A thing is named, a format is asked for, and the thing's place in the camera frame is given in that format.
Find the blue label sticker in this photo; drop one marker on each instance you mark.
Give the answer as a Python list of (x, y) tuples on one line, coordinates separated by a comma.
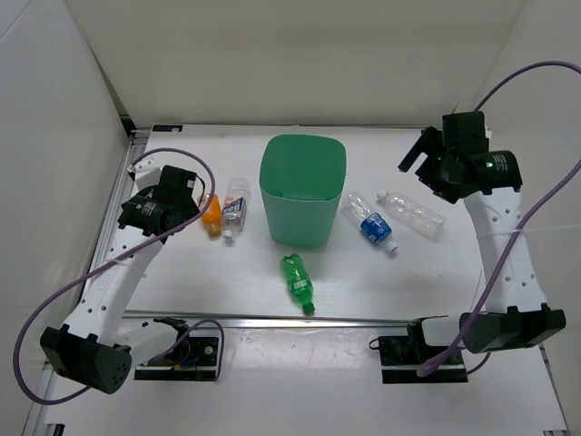
[(167, 128)]

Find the clear plastic bottle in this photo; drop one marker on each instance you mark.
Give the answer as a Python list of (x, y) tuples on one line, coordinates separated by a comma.
[(417, 217)]

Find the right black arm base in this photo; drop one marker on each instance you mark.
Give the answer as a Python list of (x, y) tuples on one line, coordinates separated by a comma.
[(402, 353)]

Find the green plastic bottle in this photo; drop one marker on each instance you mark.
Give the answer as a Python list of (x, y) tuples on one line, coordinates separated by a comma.
[(298, 282)]

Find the aluminium table rail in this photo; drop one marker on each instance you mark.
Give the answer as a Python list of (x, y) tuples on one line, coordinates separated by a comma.
[(246, 321)]

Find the clear bottle blue white label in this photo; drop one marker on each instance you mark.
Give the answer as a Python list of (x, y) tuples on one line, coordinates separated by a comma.
[(234, 209)]

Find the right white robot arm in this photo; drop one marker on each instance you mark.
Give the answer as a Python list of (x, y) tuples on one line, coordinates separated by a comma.
[(513, 312)]

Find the green plastic bin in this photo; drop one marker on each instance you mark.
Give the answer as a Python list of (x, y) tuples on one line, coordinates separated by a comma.
[(301, 181)]

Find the orange plastic bottle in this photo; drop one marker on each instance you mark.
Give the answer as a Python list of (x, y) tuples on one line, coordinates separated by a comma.
[(212, 218)]

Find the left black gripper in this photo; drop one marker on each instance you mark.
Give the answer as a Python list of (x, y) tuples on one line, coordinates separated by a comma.
[(192, 209)]

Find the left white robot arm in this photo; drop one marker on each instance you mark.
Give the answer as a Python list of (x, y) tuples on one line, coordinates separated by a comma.
[(89, 348)]

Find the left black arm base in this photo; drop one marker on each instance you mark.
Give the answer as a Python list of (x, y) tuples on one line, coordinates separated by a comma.
[(197, 356)]

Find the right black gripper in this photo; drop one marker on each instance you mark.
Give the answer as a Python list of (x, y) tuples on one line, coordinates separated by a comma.
[(449, 192)]

